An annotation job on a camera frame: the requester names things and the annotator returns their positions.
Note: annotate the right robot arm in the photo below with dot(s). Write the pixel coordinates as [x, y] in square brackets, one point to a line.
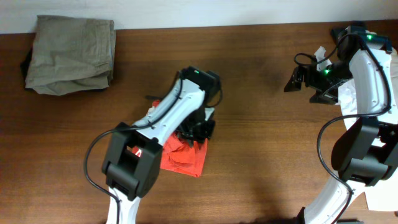
[337, 195]

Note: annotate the white t-shirt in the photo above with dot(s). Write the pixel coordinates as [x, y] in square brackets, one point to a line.
[367, 152]

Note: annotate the orange polo shirt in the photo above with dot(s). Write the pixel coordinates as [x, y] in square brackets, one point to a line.
[178, 156]

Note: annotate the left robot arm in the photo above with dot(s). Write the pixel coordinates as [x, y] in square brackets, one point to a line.
[132, 161]

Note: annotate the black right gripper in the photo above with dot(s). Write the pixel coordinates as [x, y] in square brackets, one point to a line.
[329, 97]

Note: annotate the black garment under white shirt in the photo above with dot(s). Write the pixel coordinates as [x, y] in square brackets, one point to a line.
[338, 32]

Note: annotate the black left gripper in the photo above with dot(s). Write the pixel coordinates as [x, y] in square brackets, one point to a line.
[184, 130]

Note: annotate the folded olive green trousers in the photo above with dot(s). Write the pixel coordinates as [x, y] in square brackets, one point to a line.
[71, 54]

